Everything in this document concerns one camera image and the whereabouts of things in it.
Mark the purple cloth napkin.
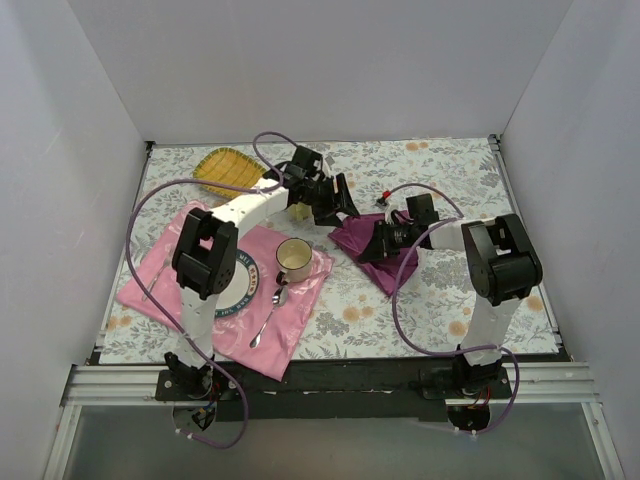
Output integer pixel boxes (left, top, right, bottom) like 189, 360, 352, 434
328, 213, 419, 296

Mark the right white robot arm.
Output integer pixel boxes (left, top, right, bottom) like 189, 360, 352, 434
358, 194, 543, 398

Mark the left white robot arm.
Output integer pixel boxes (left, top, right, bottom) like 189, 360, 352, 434
165, 146, 359, 400

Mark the pale green mug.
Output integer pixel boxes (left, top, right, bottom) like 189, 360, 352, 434
287, 202, 312, 222

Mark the cream enamel mug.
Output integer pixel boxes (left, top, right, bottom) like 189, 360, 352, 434
276, 238, 313, 286

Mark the yellow woven tray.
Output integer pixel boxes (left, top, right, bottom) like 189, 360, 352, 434
193, 147, 266, 189

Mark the silver spoon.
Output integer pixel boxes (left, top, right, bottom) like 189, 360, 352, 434
249, 285, 288, 349

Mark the white plate blue rim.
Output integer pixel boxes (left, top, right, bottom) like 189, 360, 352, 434
216, 250, 260, 318

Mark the pink floral cloth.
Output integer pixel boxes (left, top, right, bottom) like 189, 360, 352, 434
116, 200, 333, 381

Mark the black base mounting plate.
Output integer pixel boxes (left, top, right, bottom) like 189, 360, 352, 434
155, 357, 514, 426

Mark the silver fork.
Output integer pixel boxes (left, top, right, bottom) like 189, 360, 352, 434
146, 257, 171, 292

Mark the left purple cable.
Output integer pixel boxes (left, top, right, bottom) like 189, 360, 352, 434
124, 130, 301, 450

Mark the purple cable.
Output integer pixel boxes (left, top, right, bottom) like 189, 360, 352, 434
377, 183, 521, 436
124, 130, 301, 450

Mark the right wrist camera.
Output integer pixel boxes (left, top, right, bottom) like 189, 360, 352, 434
376, 190, 397, 223

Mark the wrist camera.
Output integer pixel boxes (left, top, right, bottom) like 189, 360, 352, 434
376, 190, 397, 223
324, 155, 335, 170

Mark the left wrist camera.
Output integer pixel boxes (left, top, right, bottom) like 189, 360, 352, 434
324, 155, 335, 170

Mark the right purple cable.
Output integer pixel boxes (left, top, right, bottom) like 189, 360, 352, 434
377, 183, 521, 436

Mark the aluminium frame rail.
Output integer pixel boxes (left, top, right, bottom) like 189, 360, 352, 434
42, 363, 176, 479

